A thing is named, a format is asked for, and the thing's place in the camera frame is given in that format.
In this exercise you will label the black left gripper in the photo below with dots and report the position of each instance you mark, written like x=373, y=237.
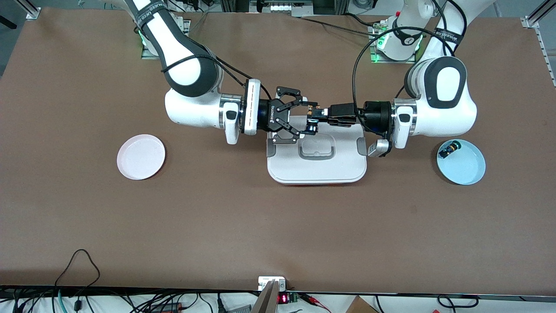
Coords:
x=376, y=115

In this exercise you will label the green and black switch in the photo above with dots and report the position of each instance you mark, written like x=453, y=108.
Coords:
x=447, y=151

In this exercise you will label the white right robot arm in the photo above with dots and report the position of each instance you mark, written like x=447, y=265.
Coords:
x=186, y=74

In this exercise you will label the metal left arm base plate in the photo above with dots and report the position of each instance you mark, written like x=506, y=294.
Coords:
x=372, y=48

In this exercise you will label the light blue round plate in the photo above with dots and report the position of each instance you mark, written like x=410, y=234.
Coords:
x=464, y=167

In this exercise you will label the aluminium corner bracket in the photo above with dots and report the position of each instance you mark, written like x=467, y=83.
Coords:
x=533, y=19
x=32, y=11

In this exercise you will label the red LED display module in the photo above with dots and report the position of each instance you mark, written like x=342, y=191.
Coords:
x=283, y=298

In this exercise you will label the aluminium profile beam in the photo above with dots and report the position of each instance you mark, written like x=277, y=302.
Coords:
x=267, y=302

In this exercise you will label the grey plastic block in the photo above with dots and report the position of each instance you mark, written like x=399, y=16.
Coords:
x=239, y=310

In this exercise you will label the red clip leads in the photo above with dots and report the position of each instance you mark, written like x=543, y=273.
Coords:
x=310, y=298

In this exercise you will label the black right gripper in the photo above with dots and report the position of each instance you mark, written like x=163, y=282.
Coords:
x=266, y=116

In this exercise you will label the perforated metal rail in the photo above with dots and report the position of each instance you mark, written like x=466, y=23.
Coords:
x=548, y=61

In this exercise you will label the brown cardboard piece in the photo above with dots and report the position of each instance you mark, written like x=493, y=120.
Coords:
x=360, y=306

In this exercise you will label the white socket box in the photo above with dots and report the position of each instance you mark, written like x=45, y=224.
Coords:
x=262, y=280

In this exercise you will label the black stand leg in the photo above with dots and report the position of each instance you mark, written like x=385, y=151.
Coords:
x=6, y=21

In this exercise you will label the white connector strip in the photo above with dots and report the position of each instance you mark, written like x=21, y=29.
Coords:
x=284, y=7

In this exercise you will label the pink round plate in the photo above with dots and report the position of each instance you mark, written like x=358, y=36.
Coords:
x=141, y=157

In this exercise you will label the orange and black switch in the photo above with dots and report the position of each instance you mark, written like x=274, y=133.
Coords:
x=312, y=127

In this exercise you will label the black power adapter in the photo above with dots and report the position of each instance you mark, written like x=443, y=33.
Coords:
x=167, y=307

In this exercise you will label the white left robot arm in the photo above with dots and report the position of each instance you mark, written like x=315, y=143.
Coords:
x=451, y=108

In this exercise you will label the aluminium frame structure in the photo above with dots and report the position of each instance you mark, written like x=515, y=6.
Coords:
x=234, y=4

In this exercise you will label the white lidded box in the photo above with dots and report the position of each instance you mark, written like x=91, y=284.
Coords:
x=317, y=169

